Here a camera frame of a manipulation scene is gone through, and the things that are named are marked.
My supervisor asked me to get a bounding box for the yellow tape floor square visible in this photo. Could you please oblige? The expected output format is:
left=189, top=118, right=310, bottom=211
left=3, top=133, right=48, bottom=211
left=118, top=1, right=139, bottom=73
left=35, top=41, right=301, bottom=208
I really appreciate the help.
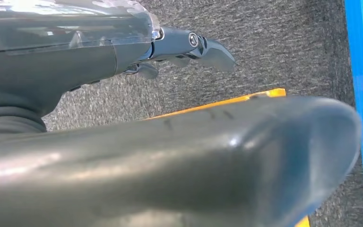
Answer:
left=144, top=88, right=311, bottom=227

